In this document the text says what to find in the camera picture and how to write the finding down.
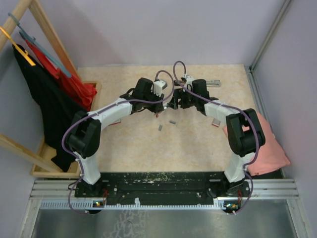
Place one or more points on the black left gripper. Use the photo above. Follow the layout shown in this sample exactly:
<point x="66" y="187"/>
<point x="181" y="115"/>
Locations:
<point x="158" y="107"/>

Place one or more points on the black hanging garment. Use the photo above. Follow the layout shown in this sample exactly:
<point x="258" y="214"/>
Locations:
<point x="58" y="109"/>

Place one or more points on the wooden clothes rack frame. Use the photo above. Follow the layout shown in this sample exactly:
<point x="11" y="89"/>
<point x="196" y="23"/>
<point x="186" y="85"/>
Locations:
<point x="43" y="159"/>

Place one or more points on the pink folded cloth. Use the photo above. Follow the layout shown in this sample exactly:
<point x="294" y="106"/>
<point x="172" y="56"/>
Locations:
<point x="271" y="156"/>

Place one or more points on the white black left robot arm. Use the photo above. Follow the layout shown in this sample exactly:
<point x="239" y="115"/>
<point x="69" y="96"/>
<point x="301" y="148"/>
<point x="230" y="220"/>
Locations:
<point x="84" y="136"/>

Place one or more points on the red hanging garment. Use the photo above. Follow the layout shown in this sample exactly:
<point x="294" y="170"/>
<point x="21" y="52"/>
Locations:
<point x="82" y="93"/>

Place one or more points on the red white staple box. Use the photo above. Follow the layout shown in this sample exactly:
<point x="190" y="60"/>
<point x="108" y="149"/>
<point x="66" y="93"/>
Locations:
<point x="216" y="122"/>
<point x="116" y="122"/>

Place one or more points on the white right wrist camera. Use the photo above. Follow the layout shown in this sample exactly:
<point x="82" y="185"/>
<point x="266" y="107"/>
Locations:
<point x="187" y="80"/>

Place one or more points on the aluminium rail frame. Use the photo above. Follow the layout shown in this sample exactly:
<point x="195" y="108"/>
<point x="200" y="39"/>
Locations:
<point x="53" y="193"/>

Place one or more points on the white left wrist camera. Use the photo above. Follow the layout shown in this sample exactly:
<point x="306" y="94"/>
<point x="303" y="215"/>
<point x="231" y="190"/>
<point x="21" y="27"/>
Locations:
<point x="158" y="87"/>

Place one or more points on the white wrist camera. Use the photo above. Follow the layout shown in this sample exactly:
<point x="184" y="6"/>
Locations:
<point x="158" y="87"/>
<point x="187" y="80"/>

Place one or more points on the teal clothes hanger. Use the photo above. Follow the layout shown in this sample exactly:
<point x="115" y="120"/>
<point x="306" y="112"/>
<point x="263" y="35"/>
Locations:
<point x="37" y="47"/>

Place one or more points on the yellow clothes hanger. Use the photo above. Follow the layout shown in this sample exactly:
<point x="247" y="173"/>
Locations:
<point x="24" y="53"/>

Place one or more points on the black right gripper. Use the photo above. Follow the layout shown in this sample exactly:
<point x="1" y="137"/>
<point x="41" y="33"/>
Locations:
<point x="179" y="93"/>

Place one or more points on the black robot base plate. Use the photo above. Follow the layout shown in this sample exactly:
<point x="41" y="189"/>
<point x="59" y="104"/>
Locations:
<point x="165" y="188"/>

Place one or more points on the large black chrome stapler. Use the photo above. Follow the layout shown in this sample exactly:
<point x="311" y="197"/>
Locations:
<point x="213" y="83"/>

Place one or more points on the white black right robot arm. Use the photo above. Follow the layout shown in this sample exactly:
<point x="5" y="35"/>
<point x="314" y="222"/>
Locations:
<point x="214" y="108"/>

